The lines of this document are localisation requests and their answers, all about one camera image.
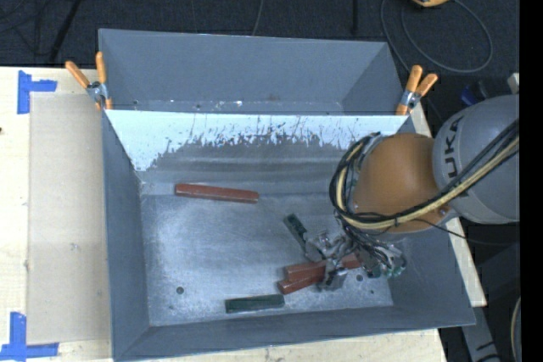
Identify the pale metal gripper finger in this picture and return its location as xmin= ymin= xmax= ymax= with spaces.
xmin=316 ymin=265 xmax=350 ymax=292
xmin=304 ymin=230 xmax=339 ymax=263

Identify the red-brown flat block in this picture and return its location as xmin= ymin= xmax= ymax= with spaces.
xmin=284 ymin=253 xmax=362 ymax=281
xmin=174 ymin=182 xmax=260 ymax=205
xmin=277 ymin=272 xmax=328 ymax=296

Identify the dark green flat block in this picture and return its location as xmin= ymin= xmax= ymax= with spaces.
xmin=283 ymin=213 xmax=316 ymax=260
xmin=224 ymin=293 xmax=287 ymax=315

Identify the grey metal bin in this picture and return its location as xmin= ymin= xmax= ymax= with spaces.
xmin=97 ymin=28 xmax=477 ymax=362

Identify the pale wood flat board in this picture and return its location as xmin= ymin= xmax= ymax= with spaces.
xmin=25 ymin=92 xmax=113 ymax=347

